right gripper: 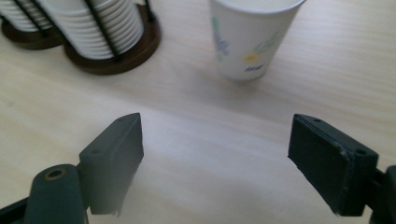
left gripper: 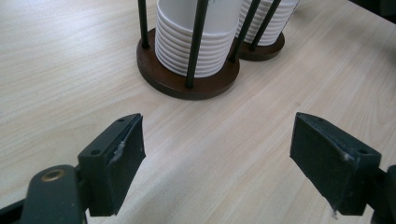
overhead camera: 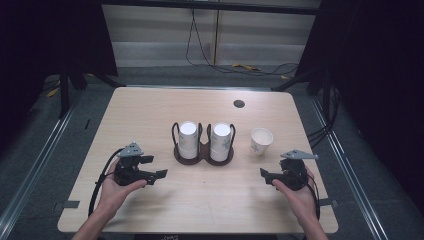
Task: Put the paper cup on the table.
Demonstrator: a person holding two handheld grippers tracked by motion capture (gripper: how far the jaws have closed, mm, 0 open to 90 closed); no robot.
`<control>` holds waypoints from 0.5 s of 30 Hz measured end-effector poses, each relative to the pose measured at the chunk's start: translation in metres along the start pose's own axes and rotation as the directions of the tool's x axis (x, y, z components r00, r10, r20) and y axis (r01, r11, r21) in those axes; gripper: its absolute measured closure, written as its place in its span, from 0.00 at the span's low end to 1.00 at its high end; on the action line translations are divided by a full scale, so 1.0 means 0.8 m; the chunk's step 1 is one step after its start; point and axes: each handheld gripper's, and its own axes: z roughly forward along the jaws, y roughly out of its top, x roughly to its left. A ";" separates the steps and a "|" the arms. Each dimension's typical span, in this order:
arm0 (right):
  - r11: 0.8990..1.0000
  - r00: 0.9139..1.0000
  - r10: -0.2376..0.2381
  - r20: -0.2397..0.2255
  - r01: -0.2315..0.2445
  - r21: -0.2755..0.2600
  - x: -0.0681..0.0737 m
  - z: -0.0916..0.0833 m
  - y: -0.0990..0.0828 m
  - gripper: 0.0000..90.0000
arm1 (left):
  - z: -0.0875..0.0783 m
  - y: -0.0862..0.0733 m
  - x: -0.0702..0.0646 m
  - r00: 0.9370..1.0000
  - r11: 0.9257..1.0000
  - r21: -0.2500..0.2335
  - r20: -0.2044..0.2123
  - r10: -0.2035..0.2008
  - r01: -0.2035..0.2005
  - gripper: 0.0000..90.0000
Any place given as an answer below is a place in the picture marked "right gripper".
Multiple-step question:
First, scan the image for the wooden base wire cup holder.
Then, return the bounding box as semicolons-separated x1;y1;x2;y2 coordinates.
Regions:
0;0;65;51
29;0;163;77

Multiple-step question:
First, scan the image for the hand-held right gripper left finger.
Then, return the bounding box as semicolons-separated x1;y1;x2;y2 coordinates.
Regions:
78;112;145;217

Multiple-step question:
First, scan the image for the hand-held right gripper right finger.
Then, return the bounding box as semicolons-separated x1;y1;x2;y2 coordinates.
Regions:
287;113;380;217

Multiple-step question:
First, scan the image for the flower print paper cup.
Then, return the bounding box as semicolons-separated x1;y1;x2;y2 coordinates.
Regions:
208;0;307;82

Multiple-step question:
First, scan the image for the stack of white paper cups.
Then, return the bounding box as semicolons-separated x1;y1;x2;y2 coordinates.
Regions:
0;0;52;34
36;0;145;61

